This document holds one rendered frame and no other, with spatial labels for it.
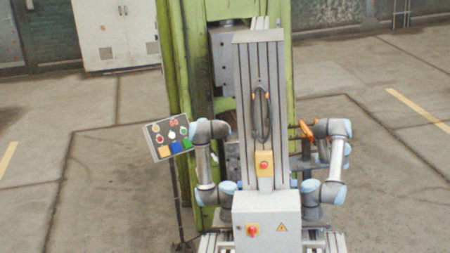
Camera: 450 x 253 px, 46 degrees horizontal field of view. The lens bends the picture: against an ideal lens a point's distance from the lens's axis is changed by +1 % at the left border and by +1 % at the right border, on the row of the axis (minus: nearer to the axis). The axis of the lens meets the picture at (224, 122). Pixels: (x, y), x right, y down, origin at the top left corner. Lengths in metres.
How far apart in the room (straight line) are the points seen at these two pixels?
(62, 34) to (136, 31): 1.46
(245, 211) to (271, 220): 0.14
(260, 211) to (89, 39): 7.01
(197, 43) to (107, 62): 5.46
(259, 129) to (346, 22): 8.15
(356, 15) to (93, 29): 4.99
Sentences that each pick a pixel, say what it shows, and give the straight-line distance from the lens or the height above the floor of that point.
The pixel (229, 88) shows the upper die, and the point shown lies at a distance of 3.96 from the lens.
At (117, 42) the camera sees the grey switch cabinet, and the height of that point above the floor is 0.56.
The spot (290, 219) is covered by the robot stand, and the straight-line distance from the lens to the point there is 2.63.
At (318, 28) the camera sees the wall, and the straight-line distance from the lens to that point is 10.48.
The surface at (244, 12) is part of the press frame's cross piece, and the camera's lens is 3.98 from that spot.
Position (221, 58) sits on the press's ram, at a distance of 3.88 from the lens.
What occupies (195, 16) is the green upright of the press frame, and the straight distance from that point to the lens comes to 3.93.
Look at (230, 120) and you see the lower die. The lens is 4.27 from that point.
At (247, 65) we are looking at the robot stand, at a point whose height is 1.92.
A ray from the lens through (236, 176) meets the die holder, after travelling 4.20.
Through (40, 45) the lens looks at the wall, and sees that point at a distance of 10.04.
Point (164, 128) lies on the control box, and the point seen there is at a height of 1.15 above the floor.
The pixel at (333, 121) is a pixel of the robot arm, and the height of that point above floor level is 1.34.
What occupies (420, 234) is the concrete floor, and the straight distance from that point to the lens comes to 4.67.
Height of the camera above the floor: 2.65
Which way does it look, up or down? 23 degrees down
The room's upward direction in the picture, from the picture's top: 5 degrees counter-clockwise
